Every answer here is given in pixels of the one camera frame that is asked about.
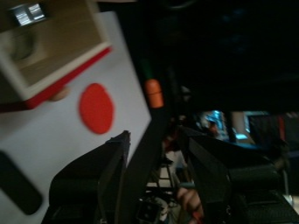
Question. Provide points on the metal dough cutter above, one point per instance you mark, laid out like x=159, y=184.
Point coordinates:
x=26, y=13

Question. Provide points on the flat red dough disc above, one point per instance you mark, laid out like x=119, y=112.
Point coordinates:
x=96, y=108

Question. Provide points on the orange toy carrot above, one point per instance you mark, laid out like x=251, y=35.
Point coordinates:
x=153, y=92

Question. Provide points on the round wooden drawer knob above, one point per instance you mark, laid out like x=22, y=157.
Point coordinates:
x=59, y=94

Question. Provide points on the wooden drawer with red front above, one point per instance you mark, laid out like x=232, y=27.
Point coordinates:
x=46, y=55

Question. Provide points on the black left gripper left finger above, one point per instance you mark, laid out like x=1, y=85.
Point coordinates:
x=83, y=180

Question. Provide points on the white cutting mat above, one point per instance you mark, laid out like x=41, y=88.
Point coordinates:
x=57, y=137

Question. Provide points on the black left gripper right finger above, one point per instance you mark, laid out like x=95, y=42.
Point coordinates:
x=233, y=180

